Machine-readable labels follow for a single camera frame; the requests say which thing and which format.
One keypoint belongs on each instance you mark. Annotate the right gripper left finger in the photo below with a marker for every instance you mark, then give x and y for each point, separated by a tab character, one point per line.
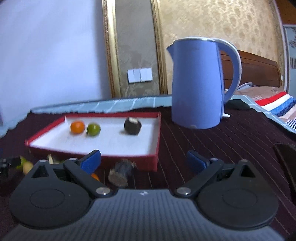
55	195

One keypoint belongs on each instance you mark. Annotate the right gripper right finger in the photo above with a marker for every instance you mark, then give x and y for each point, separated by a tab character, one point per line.
233	196

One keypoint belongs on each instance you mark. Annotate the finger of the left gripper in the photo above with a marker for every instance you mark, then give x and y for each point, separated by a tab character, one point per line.
7	163

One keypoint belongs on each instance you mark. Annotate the green lime cylinder piece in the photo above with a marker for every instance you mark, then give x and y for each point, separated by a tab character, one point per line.
20	166

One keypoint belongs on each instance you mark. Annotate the pale yellow round fruit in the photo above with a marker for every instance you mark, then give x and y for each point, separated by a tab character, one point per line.
27	166

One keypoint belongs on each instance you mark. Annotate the large dark sugarcane piece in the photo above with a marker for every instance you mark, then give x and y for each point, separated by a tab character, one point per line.
54	160

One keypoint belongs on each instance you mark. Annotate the orange tangerine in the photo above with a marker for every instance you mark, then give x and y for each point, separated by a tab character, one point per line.
95	176
77	127

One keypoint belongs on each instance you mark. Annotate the brown sugarcane stub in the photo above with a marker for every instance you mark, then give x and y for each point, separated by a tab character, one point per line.
119	174

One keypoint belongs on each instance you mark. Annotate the orange tangerine front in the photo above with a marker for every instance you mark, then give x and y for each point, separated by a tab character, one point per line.
77	127

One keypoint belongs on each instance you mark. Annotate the green tomato front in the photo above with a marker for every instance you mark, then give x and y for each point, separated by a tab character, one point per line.
93	129

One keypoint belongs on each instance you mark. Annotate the blue plaid bed sheet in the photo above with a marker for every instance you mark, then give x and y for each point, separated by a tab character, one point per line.
106	106

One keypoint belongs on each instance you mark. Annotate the red cardboard box tray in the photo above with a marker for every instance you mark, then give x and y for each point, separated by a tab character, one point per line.
113	142

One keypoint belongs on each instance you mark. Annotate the red white blue striped blanket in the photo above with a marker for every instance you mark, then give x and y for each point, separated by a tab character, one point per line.
273	102

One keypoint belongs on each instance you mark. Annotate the blue electric kettle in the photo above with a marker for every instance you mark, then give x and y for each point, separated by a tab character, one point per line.
198	95

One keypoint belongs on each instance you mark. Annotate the wooden bed headboard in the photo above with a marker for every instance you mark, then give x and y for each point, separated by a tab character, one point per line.
255	69

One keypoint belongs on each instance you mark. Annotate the white wall light switch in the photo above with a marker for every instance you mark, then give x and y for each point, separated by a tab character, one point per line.
139	75

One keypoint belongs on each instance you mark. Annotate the gold ornate wall frame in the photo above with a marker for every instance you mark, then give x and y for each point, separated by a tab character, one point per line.
134	40

